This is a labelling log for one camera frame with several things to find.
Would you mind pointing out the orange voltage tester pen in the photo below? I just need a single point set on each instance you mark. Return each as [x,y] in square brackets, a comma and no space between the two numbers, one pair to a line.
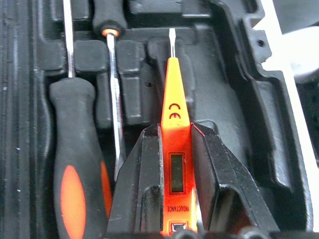
[175,119]

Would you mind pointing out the black plastic tool case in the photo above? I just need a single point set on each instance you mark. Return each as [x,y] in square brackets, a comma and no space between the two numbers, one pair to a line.
[224,74]

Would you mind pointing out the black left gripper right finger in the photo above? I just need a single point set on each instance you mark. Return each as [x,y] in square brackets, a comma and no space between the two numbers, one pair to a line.
[219,184]

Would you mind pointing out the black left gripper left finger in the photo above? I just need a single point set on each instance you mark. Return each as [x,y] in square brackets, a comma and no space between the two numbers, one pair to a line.
[135,189]

